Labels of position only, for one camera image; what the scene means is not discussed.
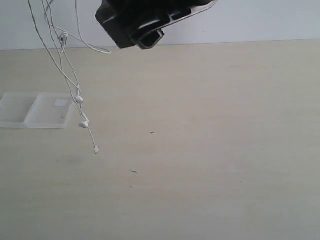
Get clear plastic storage case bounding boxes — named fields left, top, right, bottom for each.
left=0, top=92, right=74, bottom=129

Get white wired earphones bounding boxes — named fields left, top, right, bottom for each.
left=27, top=0, right=100, bottom=155

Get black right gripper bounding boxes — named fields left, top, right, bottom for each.
left=95, top=0, right=216, bottom=50

